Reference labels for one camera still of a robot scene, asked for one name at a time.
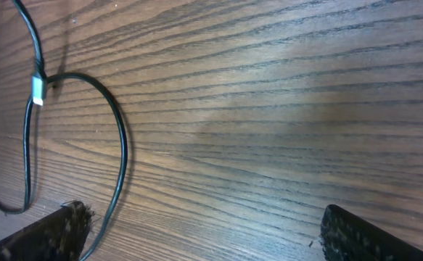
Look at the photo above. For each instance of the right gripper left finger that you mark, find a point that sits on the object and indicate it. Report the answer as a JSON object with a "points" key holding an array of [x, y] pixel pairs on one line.
{"points": [[60, 236]]}

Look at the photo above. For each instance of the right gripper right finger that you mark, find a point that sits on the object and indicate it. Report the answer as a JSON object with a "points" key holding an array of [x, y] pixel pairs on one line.
{"points": [[347, 237]]}

